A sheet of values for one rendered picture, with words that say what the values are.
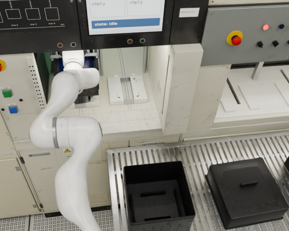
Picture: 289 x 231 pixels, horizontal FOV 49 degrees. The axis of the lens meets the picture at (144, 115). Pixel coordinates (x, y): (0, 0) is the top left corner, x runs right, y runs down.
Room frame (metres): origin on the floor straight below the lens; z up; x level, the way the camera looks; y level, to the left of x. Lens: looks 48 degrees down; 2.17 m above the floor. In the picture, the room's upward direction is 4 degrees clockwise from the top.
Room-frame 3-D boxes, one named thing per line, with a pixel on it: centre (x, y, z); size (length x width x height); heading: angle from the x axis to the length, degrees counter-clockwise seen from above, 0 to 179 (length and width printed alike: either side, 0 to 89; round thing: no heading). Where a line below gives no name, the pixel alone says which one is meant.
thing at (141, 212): (0.70, -0.08, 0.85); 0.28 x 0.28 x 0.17; 11
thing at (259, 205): (0.79, -0.51, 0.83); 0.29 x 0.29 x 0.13; 14
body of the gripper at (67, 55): (1.21, 0.35, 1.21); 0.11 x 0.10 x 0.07; 12
